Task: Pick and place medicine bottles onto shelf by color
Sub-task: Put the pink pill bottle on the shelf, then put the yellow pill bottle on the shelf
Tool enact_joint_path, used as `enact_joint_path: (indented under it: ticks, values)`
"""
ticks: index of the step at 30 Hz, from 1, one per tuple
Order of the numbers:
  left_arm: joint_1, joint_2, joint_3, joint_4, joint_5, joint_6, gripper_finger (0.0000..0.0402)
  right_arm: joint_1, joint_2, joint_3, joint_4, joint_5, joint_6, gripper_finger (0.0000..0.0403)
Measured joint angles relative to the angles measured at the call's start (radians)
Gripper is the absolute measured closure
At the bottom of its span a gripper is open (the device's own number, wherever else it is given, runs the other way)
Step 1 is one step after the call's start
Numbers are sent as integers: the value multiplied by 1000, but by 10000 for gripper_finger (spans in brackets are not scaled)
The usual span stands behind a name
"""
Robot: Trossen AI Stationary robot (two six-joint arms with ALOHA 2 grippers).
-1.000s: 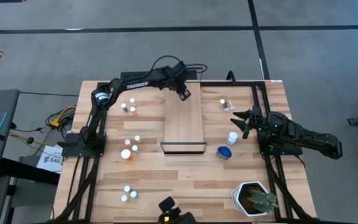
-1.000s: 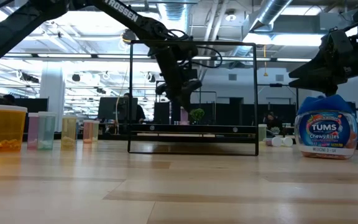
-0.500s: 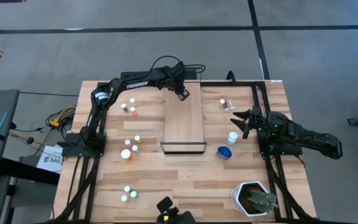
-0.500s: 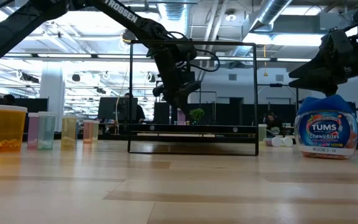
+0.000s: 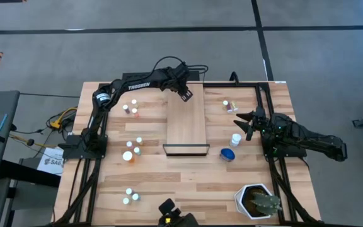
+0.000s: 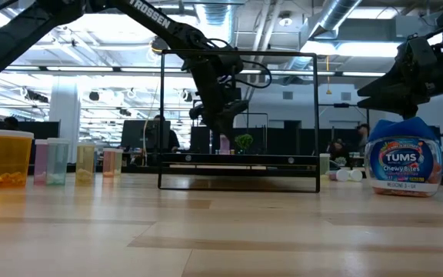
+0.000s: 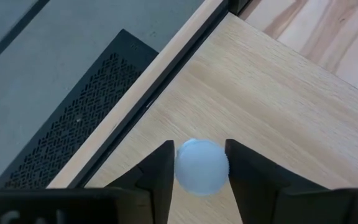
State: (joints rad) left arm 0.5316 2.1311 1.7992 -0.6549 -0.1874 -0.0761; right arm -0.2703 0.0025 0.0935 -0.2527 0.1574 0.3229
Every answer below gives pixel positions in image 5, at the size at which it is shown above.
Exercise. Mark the green cactus plant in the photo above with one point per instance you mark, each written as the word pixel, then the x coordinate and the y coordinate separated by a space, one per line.
pixel 265 203

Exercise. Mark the white angular plant pot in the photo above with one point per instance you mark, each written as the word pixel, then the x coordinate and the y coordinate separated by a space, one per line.
pixel 239 201

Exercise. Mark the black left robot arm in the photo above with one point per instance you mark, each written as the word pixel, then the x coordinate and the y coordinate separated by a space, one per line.
pixel 137 85

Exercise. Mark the yellow-green pill bottle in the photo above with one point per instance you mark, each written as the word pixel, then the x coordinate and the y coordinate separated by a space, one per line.
pixel 134 102

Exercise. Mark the blue round bottle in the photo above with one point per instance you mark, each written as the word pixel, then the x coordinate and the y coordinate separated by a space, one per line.
pixel 227 154

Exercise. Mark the black device with yellow mark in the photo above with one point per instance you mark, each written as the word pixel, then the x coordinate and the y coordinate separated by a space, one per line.
pixel 168 208

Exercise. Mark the white printed paper sheet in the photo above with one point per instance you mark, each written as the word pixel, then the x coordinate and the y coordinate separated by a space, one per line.
pixel 50 160

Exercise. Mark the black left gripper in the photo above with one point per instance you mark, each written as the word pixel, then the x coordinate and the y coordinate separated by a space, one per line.
pixel 176 77

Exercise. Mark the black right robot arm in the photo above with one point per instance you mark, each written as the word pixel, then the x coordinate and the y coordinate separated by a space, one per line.
pixel 310 135

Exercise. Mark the black perforated power strip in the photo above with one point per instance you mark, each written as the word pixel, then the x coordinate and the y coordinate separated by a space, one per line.
pixel 134 76

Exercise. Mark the white supplement bottle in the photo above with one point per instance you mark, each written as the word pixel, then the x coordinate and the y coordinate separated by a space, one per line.
pixel 235 138

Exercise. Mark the small orange pill bottle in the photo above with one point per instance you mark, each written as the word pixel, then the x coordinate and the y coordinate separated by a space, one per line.
pixel 139 140

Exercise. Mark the small amber pill bottle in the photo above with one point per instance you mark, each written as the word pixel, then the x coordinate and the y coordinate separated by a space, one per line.
pixel 129 191

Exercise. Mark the large orange pill bottle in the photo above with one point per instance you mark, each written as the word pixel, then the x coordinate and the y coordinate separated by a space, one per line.
pixel 127 156

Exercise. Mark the green pill bottle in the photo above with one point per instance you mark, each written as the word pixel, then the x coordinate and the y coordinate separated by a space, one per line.
pixel 137 150

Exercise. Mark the black table beam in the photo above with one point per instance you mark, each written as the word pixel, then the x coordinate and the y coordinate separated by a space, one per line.
pixel 27 173

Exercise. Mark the black round plug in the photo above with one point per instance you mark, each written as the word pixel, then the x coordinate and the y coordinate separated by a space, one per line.
pixel 30 142

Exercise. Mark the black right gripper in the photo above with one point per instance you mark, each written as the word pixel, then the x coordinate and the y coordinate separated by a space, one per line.
pixel 265 124

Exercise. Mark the grey desk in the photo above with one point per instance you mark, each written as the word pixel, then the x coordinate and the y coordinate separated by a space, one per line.
pixel 8 107

